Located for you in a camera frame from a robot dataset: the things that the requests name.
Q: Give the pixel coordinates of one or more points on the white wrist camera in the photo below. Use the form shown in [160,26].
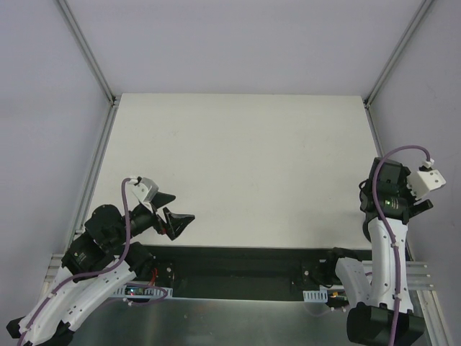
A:
[144,189]
[425,180]

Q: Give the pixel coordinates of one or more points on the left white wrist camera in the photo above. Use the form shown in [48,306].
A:
[144,189]

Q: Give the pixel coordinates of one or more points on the aluminium front rail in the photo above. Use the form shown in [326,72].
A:
[417,273]

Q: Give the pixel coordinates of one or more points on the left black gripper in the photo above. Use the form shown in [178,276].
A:
[160,220]

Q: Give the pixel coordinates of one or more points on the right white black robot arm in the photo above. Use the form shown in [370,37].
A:
[381,310]

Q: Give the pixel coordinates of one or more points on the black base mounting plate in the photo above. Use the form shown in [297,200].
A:
[243,273]

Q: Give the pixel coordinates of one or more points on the aluminium frame post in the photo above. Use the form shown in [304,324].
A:
[75,30]
[411,29]

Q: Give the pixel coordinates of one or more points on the right white cable duct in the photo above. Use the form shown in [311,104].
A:
[315,296]

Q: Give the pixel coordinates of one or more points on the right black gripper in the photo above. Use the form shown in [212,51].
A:
[422,205]

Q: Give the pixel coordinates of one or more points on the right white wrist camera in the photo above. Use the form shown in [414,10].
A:
[425,180]

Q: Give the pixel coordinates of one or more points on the white cable duct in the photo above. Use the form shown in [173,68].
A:
[142,292]
[315,296]

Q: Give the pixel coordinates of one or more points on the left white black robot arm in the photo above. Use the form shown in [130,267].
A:
[96,264]

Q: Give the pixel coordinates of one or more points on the right aluminium frame post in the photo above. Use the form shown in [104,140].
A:
[411,29]

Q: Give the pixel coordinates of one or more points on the left aluminium frame post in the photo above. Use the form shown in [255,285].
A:
[75,30]

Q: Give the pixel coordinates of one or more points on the left white cable duct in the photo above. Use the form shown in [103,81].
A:
[142,292]

